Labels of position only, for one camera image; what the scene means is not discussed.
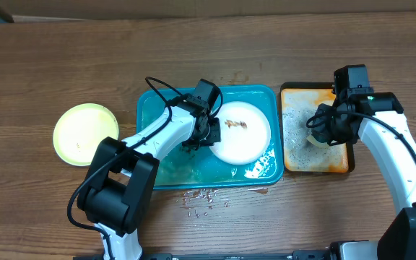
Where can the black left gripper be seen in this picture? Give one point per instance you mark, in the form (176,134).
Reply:
(215,135)

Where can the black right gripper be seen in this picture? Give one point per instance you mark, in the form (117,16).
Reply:
(321,130)

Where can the green yellow sponge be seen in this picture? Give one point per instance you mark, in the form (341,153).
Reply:
(317,143)

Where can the white plate with sauce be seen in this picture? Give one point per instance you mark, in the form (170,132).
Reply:
(245,133)

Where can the yellow plate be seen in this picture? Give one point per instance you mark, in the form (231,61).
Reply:
(79,131)

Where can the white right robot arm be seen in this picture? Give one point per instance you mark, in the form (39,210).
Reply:
(378,121)

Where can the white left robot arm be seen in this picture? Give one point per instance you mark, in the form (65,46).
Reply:
(117,189)

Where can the teal plastic tray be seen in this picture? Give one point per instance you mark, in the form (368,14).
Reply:
(187,169)

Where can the orange soapy tray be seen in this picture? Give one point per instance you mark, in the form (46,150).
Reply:
(298,102)

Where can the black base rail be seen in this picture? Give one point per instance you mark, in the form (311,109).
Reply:
(247,255)

